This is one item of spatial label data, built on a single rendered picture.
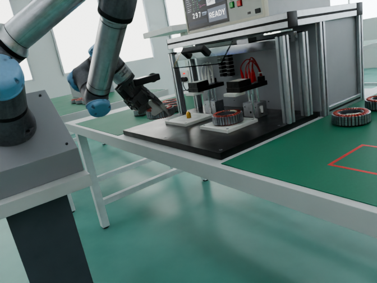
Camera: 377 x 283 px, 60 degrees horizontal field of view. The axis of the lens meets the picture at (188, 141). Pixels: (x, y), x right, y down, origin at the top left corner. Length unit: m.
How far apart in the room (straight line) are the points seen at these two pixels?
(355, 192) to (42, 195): 0.80
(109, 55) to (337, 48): 0.80
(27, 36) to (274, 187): 0.78
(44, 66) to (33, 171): 4.73
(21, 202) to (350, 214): 0.82
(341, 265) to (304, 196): 1.06
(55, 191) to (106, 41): 0.45
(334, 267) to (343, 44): 0.98
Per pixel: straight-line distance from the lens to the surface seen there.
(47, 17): 1.03
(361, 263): 1.77
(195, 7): 1.44
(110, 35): 0.95
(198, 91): 1.36
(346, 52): 1.38
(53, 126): 1.14
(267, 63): 1.35
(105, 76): 1.03
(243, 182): 0.82
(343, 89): 1.37
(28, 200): 1.03
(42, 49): 5.76
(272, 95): 1.36
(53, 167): 1.07
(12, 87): 0.97
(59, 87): 5.78
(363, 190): 0.71
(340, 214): 0.68
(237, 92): 1.19
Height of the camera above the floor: 1.07
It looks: 16 degrees down
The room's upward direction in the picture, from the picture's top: 10 degrees counter-clockwise
